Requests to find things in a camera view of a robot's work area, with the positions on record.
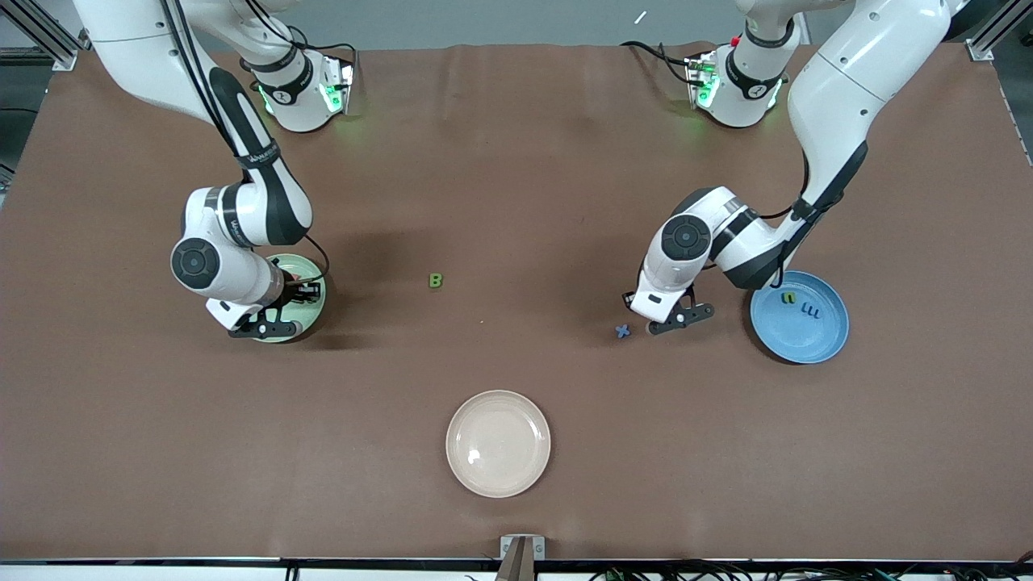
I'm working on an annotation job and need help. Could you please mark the light green round plate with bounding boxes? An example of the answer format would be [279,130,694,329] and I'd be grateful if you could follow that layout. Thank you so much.
[246,253,328,344]

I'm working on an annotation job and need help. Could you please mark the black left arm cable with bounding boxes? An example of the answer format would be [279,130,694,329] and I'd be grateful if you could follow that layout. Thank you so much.
[771,149,812,290]

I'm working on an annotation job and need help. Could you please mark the cream round plate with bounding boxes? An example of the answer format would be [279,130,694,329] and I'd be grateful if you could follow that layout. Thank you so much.
[445,390,552,499]

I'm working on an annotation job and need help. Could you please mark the tan tapered post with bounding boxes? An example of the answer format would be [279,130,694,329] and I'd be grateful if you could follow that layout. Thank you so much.
[495,539,537,581]

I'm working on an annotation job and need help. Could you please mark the brown table cover sheet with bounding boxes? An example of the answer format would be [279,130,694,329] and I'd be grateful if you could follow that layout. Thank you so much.
[0,42,1033,562]

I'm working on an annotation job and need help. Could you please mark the black base cable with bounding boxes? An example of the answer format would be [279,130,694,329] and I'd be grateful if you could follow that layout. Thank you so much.
[620,39,696,86]

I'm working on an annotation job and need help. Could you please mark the aluminium frame post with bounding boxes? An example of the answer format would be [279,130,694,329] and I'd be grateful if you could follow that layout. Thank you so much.
[964,0,1033,62]
[0,0,90,72]

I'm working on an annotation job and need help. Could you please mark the blue round plate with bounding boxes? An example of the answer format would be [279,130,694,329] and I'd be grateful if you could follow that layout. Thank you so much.
[750,270,851,365]

